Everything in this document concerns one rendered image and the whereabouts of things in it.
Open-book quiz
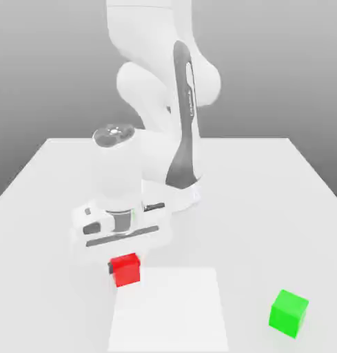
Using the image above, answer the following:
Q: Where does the small green cube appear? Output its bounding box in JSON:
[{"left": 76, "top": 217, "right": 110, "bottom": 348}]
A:
[{"left": 268, "top": 289, "right": 309, "bottom": 339}]

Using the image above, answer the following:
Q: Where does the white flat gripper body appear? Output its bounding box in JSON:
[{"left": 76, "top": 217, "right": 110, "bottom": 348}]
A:
[{"left": 70, "top": 211, "right": 173, "bottom": 260}]

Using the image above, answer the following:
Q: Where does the small red cube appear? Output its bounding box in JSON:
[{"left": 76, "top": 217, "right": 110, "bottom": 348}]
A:
[{"left": 109, "top": 252, "right": 141, "bottom": 288}]

